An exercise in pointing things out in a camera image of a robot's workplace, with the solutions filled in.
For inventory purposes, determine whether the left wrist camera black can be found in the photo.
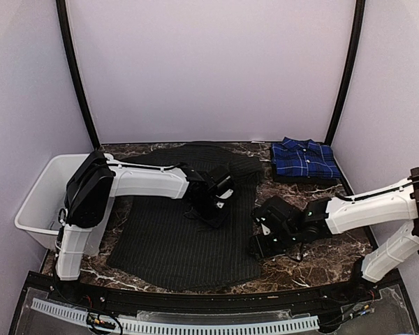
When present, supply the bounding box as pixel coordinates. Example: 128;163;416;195
208;166;234;200

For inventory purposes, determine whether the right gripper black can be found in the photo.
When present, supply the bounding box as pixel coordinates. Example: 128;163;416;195
247;227;300;261

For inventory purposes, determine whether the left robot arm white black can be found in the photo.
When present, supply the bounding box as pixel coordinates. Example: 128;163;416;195
53;151;234;304

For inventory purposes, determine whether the left black frame post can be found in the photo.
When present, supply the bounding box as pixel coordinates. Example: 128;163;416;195
55;0;101;149

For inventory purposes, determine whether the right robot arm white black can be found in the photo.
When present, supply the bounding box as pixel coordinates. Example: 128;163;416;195
249;167;419;303

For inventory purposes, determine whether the white slotted cable duct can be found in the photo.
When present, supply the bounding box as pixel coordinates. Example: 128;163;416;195
30;298;320;334

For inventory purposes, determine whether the blue plaid folded shirt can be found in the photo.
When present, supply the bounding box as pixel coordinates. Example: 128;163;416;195
271;137;341;179

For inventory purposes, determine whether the black pinstriped long sleeve shirt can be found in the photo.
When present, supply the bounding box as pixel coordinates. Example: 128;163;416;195
107;144;264;291

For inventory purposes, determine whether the white plastic bin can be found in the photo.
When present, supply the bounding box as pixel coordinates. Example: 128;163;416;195
15;151;112;255

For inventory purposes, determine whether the black front rail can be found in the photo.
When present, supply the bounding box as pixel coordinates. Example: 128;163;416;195
24;271;402;311

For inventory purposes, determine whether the right black frame post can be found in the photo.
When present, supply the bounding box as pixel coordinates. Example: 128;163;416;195
324;0;366;146

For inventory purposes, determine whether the black frame post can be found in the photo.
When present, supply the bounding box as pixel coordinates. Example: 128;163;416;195
55;0;101;149
324;0;366;146

